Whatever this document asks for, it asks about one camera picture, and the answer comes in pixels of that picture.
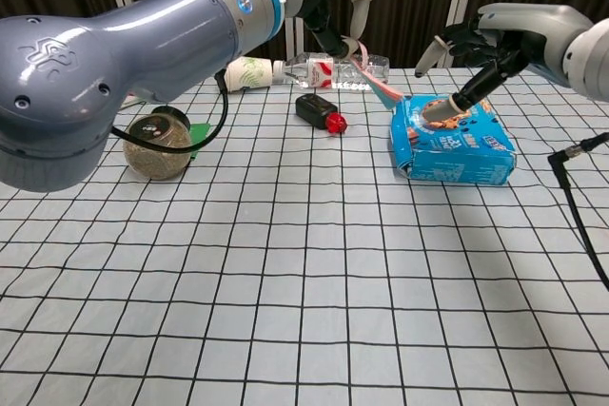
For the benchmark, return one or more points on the clear plastic water bottle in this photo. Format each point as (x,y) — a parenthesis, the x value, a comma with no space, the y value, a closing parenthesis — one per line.
(304,71)

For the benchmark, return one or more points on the light blue checked tablecloth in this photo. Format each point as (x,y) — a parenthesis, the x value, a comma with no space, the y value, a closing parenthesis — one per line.
(333,258)

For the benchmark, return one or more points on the green card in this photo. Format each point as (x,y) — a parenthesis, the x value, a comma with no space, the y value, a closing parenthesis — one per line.
(199,131)

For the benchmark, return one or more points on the round glass jar black lid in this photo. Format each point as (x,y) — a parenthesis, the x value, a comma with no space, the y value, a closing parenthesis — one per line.
(162,159)

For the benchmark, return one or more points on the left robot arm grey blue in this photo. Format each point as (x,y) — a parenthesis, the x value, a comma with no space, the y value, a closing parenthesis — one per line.
(119,54)

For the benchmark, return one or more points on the blue cookie box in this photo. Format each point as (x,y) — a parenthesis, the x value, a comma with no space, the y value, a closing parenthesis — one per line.
(457,159)

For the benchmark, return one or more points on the black bottle red cap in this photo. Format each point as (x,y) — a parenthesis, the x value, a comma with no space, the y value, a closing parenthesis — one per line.
(311,109)

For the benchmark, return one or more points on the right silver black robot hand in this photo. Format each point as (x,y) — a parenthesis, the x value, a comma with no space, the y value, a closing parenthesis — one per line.
(533,30)

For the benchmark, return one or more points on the white paper cup green print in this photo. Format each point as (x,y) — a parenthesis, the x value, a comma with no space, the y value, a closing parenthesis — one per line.
(247,74)

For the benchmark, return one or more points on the pink strip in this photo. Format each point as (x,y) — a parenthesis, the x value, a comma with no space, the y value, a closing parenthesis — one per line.
(380,81)

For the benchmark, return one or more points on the pink blue paper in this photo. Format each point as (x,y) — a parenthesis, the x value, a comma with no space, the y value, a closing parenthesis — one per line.
(385,96)

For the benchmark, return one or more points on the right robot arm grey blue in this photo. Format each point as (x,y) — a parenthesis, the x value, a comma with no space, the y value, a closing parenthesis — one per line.
(595,59)

